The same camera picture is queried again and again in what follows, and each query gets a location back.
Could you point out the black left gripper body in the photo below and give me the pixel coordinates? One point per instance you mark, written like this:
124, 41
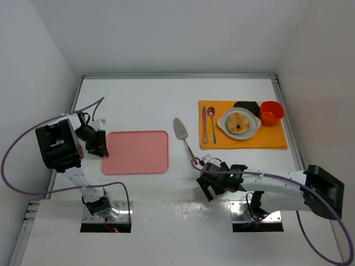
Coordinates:
97, 141

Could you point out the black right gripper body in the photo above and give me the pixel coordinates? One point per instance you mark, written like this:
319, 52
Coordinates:
209, 183

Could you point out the steel cake server wooden handle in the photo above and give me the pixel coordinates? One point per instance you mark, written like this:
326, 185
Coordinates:
182, 134

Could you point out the golden bread roll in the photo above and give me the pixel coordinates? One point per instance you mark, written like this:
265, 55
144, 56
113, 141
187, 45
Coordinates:
237, 124

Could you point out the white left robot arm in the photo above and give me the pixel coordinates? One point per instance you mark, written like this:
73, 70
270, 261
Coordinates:
62, 144

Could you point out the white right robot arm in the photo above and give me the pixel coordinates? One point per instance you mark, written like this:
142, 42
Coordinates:
314, 189

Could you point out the pink plastic tray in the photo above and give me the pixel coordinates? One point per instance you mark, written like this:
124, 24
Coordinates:
136, 153

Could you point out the iridescent table knife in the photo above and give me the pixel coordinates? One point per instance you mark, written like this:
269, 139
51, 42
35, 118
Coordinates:
204, 122

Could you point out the orange cloth placemat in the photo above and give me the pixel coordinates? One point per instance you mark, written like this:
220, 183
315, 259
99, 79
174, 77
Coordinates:
267, 137

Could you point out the iridescent spoon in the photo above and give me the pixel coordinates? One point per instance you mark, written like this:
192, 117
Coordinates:
211, 114

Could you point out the black coaster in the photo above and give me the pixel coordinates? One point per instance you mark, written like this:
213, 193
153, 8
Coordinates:
251, 106

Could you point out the orange plastic cup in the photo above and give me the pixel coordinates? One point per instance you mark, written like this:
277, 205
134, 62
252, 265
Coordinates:
271, 112

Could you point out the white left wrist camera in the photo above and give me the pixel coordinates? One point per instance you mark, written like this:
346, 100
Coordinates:
98, 124

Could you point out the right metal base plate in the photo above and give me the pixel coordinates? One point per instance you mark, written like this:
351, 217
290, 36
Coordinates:
240, 214

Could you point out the metal base plate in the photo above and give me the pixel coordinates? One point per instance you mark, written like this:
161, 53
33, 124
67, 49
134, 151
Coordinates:
240, 214
122, 212

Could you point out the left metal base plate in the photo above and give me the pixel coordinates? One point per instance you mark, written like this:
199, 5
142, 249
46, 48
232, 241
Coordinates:
122, 212

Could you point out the aluminium table frame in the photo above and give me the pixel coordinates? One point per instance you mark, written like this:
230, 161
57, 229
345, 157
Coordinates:
172, 222

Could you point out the white plate with handles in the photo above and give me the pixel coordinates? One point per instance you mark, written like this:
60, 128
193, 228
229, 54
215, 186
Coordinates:
255, 124

